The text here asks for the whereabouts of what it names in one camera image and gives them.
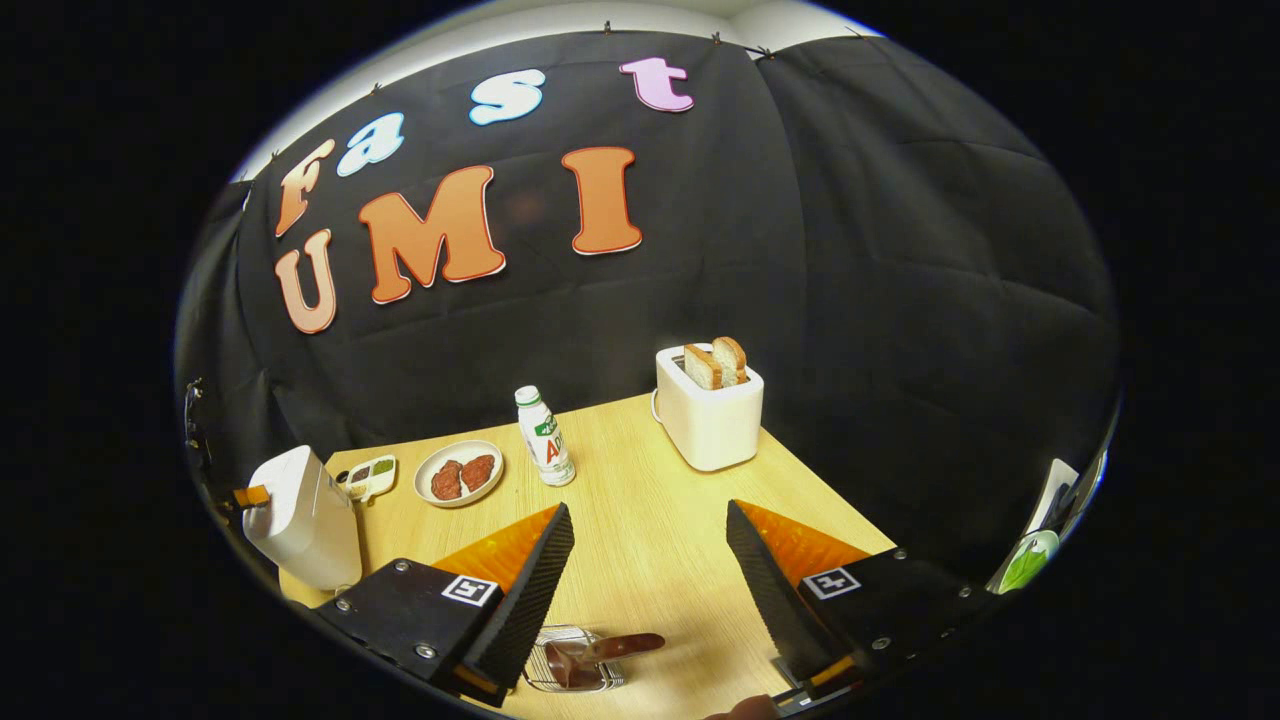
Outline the brown wooden spoon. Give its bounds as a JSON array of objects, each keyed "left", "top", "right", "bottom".
[{"left": 545, "top": 632, "right": 666, "bottom": 691}]

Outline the round white plate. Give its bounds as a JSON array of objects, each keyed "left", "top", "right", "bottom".
[{"left": 414, "top": 440, "right": 504, "bottom": 509}]

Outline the white rice cooker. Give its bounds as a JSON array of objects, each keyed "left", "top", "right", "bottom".
[{"left": 243, "top": 445, "right": 363, "bottom": 591}]

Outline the white plastic bottle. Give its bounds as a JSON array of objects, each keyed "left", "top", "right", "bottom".
[{"left": 515, "top": 385, "right": 577, "bottom": 487}]

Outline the green and white packet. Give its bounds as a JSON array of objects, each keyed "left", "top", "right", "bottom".
[{"left": 1000, "top": 530, "right": 1061, "bottom": 593}]

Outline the black backdrop cloth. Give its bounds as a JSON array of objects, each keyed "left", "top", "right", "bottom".
[{"left": 175, "top": 30, "right": 1119, "bottom": 591}]

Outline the toast bread slice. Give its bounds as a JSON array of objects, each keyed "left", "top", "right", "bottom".
[
  {"left": 683, "top": 344, "right": 723, "bottom": 391},
  {"left": 712, "top": 336, "right": 749, "bottom": 386}
]

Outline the white divided dish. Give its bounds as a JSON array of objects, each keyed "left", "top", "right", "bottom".
[{"left": 340, "top": 455, "right": 398, "bottom": 504}]

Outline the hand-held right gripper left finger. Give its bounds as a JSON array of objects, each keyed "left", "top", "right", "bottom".
[{"left": 320, "top": 503, "right": 576, "bottom": 708}]

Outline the metal wire chopstick holder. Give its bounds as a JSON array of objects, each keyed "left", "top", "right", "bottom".
[{"left": 520, "top": 625, "right": 626, "bottom": 693}]

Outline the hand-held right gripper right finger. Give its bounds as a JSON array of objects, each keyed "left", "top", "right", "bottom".
[{"left": 726, "top": 499, "right": 1001, "bottom": 691}]

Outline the white toaster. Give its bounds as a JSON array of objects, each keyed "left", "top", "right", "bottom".
[{"left": 655, "top": 343, "right": 765, "bottom": 472}]

